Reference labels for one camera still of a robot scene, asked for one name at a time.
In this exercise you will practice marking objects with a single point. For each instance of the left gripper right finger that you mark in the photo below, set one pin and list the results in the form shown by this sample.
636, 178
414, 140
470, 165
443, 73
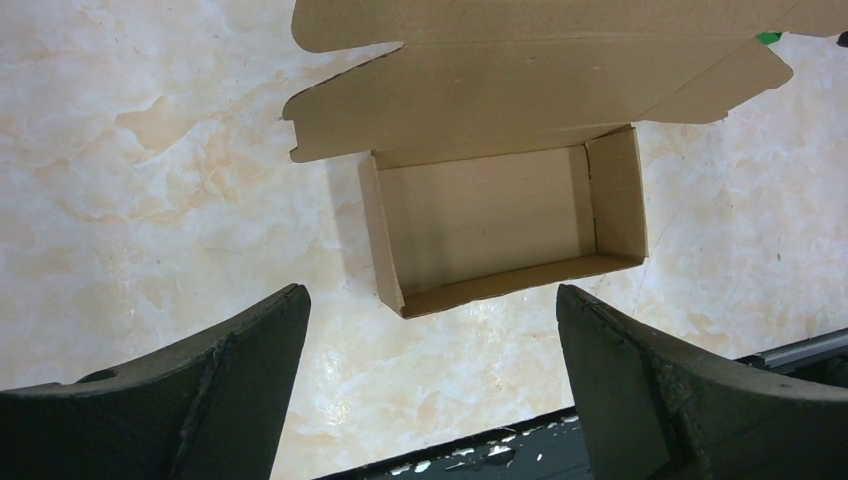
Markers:
653, 406

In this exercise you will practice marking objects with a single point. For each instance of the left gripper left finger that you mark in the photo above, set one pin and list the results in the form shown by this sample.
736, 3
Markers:
210, 406

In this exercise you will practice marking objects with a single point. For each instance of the brown cardboard box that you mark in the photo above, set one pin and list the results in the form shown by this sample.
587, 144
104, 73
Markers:
500, 139

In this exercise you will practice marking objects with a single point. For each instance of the small green block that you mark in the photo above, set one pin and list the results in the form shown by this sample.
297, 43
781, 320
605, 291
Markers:
769, 38

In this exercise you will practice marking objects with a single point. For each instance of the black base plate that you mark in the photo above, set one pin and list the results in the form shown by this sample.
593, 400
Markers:
549, 446

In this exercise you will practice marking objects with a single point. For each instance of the aluminium frame rail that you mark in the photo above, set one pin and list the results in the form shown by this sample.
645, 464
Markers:
821, 359

